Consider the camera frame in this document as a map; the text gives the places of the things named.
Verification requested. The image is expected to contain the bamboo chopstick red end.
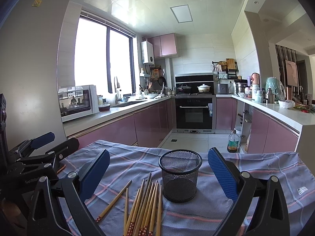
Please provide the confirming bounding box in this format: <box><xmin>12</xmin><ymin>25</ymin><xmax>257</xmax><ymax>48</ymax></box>
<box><xmin>95</xmin><ymin>180</ymin><xmax>132</xmax><ymax>223</ymax></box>

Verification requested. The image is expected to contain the smartphone with copper edge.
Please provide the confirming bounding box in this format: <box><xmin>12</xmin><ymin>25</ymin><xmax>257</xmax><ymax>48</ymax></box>
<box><xmin>57</xmin><ymin>164</ymin><xmax>66</xmax><ymax>174</ymax></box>

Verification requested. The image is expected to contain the white microwave oven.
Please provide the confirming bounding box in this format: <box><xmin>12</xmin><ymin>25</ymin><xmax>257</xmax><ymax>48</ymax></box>
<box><xmin>58</xmin><ymin>85</ymin><xmax>99</xmax><ymax>123</ymax></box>

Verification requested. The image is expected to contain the oil bottle on floor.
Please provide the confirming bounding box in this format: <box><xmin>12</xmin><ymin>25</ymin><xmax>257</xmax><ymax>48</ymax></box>
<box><xmin>227</xmin><ymin>129</ymin><xmax>240</xmax><ymax>153</ymax></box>

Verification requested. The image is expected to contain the black mesh utensil cup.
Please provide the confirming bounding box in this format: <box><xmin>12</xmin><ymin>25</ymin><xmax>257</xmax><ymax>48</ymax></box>
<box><xmin>158</xmin><ymin>149</ymin><xmax>202</xmax><ymax>203</ymax></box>

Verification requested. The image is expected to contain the silver refrigerator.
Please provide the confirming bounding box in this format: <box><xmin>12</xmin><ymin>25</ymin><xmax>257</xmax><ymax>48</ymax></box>
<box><xmin>1</xmin><ymin>0</ymin><xmax>70</xmax><ymax>155</ymax></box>

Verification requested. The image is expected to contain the white bowl on counter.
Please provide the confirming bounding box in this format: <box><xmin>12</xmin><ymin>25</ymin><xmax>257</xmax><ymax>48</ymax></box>
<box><xmin>278</xmin><ymin>100</ymin><xmax>295</xmax><ymax>109</ymax></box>

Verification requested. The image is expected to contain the white water heater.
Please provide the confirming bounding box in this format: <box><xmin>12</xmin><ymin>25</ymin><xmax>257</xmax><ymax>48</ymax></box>
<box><xmin>141</xmin><ymin>41</ymin><xmax>154</xmax><ymax>65</ymax></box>

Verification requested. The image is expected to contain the black built-in oven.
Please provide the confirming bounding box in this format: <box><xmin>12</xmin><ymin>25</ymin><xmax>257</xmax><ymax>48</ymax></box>
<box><xmin>175</xmin><ymin>96</ymin><xmax>215</xmax><ymax>133</ymax></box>

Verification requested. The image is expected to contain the teal fan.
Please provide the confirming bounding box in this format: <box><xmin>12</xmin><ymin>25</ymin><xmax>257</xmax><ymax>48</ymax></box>
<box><xmin>265</xmin><ymin>77</ymin><xmax>286</xmax><ymax>101</ymax></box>

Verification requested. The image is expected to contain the black lidded wok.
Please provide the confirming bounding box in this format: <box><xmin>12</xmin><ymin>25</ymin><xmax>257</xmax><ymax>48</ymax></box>
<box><xmin>176</xmin><ymin>84</ymin><xmax>192</xmax><ymax>95</ymax></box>

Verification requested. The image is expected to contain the pink thermos jug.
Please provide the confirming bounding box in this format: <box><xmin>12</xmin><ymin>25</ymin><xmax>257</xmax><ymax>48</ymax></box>
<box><xmin>251</xmin><ymin>73</ymin><xmax>260</xmax><ymax>86</ymax></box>

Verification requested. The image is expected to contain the white ceramic pot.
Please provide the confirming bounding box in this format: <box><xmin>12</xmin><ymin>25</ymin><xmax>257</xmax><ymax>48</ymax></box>
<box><xmin>197</xmin><ymin>84</ymin><xmax>210</xmax><ymax>93</ymax></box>

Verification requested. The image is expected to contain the black camera box left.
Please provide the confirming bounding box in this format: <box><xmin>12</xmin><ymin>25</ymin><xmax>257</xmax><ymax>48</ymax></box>
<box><xmin>0</xmin><ymin>94</ymin><xmax>8</xmax><ymax>161</ymax></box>

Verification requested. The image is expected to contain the pink wall cabinet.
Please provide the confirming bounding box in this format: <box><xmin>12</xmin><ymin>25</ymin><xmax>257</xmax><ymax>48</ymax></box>
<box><xmin>148</xmin><ymin>33</ymin><xmax>178</xmax><ymax>58</ymax></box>

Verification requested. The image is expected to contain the black wall spice rack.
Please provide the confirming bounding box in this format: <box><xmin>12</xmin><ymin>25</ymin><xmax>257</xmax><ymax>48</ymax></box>
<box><xmin>212</xmin><ymin>59</ymin><xmax>238</xmax><ymax>80</ymax></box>

